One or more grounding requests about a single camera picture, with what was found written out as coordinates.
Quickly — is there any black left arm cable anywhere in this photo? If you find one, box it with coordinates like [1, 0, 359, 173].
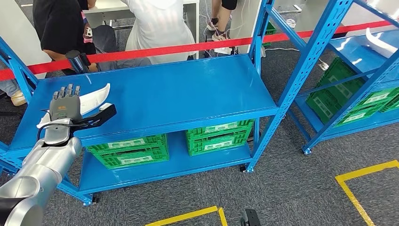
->
[37, 122, 88, 143]

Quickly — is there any grey chair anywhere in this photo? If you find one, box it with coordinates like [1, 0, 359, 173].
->
[92, 24, 152, 72]

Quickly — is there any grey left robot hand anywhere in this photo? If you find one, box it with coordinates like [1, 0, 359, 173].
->
[48, 83, 83, 123]

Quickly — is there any red barrier belt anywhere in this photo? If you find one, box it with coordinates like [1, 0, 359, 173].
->
[0, 20, 392, 81]

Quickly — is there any white floor cable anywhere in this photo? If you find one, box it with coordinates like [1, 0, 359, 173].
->
[265, 47, 325, 68]

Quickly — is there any white curved plastic part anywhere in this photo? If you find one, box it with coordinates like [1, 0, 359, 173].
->
[37, 83, 111, 129]
[365, 27, 399, 59]

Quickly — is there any person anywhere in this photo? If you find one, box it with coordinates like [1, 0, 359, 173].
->
[206, 0, 239, 42]
[32, 0, 98, 73]
[120, 0, 197, 65]
[0, 79, 27, 107]

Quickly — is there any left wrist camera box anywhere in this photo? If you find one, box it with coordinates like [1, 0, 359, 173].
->
[74, 103, 118, 132]

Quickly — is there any green plastic crate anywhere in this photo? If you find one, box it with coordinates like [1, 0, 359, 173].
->
[305, 84, 385, 128]
[318, 57, 399, 108]
[87, 134, 169, 157]
[378, 96, 399, 113]
[264, 21, 277, 36]
[188, 134, 252, 157]
[93, 146, 170, 170]
[185, 119, 255, 143]

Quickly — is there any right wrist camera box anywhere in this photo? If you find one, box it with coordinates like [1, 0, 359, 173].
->
[240, 208, 262, 226]

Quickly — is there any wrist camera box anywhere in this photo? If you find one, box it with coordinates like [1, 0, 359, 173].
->
[240, 208, 262, 226]
[74, 103, 118, 132]

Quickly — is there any blue metal shelf rack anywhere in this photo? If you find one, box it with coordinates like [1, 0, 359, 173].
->
[287, 0, 399, 156]
[0, 0, 354, 207]

